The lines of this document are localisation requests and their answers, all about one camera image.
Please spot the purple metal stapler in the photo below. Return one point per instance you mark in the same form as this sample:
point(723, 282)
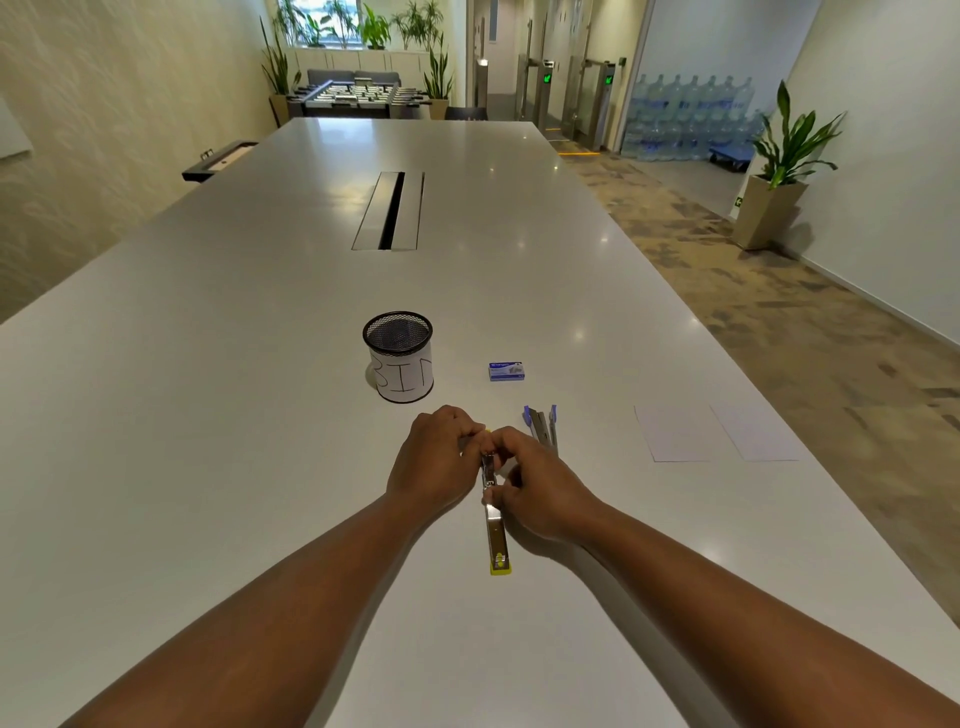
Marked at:
point(541, 427)

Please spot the person's right hand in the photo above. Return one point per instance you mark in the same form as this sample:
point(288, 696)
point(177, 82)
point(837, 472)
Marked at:
point(547, 495)

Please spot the row of window plants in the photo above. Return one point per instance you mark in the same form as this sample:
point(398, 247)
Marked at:
point(360, 22)

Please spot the blue trolley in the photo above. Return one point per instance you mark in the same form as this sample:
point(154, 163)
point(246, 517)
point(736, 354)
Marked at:
point(731, 154)

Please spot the tall potted snake plant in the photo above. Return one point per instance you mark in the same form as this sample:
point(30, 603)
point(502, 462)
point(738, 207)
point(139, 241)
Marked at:
point(438, 82)
point(277, 82)

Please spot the person's right thumb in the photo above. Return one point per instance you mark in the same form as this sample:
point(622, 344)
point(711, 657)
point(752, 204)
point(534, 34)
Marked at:
point(501, 493)

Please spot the person's left hand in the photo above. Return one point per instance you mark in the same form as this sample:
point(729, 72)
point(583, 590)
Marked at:
point(431, 469)

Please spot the black chair back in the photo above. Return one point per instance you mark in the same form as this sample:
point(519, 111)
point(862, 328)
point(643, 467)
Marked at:
point(465, 113)

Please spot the stack of water bottles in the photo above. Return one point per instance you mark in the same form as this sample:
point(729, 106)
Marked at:
point(690, 112)

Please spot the person's right forearm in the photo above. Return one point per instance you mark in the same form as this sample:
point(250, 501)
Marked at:
point(750, 637)

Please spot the small blue staple box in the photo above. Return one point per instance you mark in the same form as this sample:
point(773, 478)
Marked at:
point(507, 371)

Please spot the potted plant in beige planter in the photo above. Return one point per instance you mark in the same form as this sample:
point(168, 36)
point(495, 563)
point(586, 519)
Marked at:
point(772, 187)

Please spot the metal turnstile gate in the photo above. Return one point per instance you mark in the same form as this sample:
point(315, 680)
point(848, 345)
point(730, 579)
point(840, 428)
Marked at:
point(600, 101)
point(541, 90)

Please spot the foosball table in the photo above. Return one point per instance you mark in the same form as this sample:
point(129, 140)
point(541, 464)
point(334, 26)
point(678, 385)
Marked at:
point(360, 96)

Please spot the white paper sheet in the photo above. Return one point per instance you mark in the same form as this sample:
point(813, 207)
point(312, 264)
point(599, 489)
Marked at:
point(757, 433)
point(675, 435)

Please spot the yellow metal stapler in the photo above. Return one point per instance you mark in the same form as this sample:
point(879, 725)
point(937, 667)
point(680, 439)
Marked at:
point(496, 536)

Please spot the person's left forearm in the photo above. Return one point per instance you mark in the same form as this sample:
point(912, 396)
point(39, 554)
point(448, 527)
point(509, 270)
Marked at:
point(262, 630)

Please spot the black mesh pen cup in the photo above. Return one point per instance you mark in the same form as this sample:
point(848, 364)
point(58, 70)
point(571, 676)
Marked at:
point(401, 367)

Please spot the person's left fingers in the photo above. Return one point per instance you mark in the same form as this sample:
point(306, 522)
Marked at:
point(466, 431)

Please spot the grey sofa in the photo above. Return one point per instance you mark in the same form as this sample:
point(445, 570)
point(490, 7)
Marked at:
point(352, 76)

